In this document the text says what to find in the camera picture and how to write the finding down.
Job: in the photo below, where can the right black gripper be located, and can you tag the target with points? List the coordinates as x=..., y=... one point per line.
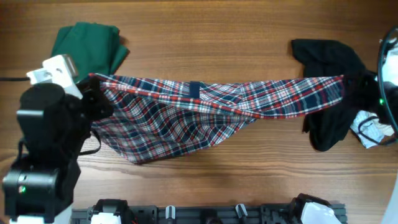
x=354, y=98

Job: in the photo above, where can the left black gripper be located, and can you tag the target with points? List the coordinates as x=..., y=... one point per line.
x=92, y=89

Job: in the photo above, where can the plaid red navy shirt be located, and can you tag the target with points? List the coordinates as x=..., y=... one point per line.
x=158, y=119

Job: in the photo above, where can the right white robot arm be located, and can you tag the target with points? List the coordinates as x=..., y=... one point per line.
x=386, y=76

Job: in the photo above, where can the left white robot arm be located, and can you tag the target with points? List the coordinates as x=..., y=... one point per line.
x=55, y=116

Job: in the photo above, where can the white crumpled garment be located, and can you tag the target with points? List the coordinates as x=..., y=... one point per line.
x=372, y=129

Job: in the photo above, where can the black garment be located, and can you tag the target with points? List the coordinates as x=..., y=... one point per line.
x=329, y=61

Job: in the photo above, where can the folded green cloth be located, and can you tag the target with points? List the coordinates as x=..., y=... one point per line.
x=94, y=48

